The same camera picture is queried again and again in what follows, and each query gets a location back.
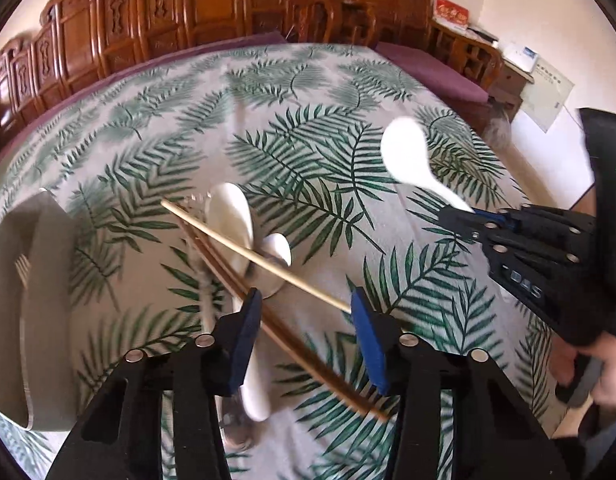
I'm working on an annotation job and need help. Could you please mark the white box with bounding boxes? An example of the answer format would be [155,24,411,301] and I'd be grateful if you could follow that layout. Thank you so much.
[503,42,540,69]

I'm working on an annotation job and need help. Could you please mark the pale wall poster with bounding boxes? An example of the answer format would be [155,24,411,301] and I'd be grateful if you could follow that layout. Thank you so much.
[520,57,575,134]

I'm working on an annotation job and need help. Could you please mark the short purple seat cushion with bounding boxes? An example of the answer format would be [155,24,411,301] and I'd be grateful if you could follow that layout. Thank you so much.
[375,41,490,104]

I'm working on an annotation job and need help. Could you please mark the long carved wooden sofa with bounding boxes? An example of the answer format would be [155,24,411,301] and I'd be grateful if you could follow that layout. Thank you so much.
[0,0,293,133]

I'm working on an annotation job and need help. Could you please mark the leaf print tablecloth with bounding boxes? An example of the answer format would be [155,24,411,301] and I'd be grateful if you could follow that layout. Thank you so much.
[0,42,559,480]

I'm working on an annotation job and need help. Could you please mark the brown wooden chopstick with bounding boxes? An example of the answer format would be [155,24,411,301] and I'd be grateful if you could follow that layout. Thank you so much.
[180,222,383,422]
[180,217,389,421]

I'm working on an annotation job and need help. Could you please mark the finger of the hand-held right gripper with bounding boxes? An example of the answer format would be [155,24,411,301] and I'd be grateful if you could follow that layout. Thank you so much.
[480,232,596,272]
[438,204,596,242]

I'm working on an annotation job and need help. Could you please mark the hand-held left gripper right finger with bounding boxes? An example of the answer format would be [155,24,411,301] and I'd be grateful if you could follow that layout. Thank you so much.
[350,287,571,480]

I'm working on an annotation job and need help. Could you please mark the grey utensil tray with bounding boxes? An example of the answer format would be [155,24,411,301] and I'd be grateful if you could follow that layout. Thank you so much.
[0,187,82,433]

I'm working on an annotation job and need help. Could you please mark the metal fork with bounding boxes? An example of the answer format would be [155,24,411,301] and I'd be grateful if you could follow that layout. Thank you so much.
[180,192,226,341]
[12,254,34,401]

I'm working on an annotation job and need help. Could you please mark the light bamboo chopstick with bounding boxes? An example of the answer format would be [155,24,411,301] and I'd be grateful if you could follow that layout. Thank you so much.
[161,199,353,314]

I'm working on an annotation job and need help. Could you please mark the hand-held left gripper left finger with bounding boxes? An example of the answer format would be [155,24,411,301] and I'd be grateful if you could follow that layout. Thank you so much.
[45,287,263,480]

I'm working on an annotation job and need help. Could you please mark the white ceramic spoon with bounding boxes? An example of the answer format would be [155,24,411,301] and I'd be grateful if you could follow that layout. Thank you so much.
[208,182,273,422]
[380,116,475,213]

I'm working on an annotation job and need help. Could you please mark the metal spoon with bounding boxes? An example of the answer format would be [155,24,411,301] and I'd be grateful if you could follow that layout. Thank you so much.
[223,234,293,453]

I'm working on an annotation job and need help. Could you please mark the person's right hand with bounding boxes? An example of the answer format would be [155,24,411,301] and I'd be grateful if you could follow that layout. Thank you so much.
[549,330,616,409]

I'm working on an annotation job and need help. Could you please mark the red box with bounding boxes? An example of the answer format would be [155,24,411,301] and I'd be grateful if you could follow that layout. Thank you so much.
[434,0,470,29]

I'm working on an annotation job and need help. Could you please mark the fluffy grey object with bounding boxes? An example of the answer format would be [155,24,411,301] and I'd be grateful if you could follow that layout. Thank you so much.
[483,104,515,152]

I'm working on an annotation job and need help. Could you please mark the wooden side table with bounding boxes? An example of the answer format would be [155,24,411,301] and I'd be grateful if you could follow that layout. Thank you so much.
[488,55,535,122]

